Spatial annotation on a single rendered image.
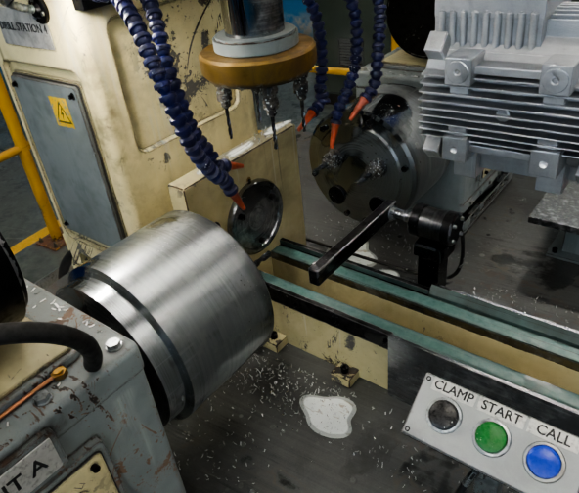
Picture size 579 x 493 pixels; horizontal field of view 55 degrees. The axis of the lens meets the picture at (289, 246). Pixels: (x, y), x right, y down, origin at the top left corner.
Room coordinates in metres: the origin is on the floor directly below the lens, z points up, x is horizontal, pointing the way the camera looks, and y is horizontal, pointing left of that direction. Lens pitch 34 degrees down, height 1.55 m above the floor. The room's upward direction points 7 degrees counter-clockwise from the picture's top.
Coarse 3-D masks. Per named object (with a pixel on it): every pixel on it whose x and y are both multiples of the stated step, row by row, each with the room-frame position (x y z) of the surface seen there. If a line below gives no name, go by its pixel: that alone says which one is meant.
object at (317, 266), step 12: (384, 204) 0.88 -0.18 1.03; (372, 216) 0.84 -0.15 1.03; (384, 216) 0.86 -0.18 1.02; (360, 228) 0.81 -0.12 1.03; (372, 228) 0.82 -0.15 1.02; (348, 240) 0.78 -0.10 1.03; (360, 240) 0.79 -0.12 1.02; (336, 252) 0.74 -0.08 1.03; (348, 252) 0.76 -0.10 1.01; (312, 264) 0.73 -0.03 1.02; (324, 264) 0.72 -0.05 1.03; (336, 264) 0.74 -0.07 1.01; (312, 276) 0.71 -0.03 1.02; (324, 276) 0.71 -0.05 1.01
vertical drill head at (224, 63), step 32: (224, 0) 0.85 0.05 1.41; (256, 0) 0.83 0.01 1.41; (224, 32) 0.89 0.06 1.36; (256, 32) 0.83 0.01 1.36; (288, 32) 0.84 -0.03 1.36; (224, 64) 0.80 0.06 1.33; (256, 64) 0.79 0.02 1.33; (288, 64) 0.80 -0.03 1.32; (224, 96) 0.87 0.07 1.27; (256, 96) 0.93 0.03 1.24
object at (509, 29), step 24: (456, 0) 0.64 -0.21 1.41; (480, 0) 0.63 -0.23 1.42; (504, 0) 0.61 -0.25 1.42; (528, 0) 0.59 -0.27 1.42; (552, 0) 0.60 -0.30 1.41; (456, 24) 0.64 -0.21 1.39; (480, 24) 0.63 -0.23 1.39; (504, 24) 0.61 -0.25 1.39; (528, 24) 0.59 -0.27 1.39; (528, 48) 0.59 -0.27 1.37
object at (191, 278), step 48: (144, 240) 0.63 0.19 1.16; (192, 240) 0.63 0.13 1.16; (96, 288) 0.55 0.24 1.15; (144, 288) 0.54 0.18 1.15; (192, 288) 0.56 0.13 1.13; (240, 288) 0.59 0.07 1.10; (144, 336) 0.50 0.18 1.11; (192, 336) 0.51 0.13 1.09; (240, 336) 0.55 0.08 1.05; (192, 384) 0.49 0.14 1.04
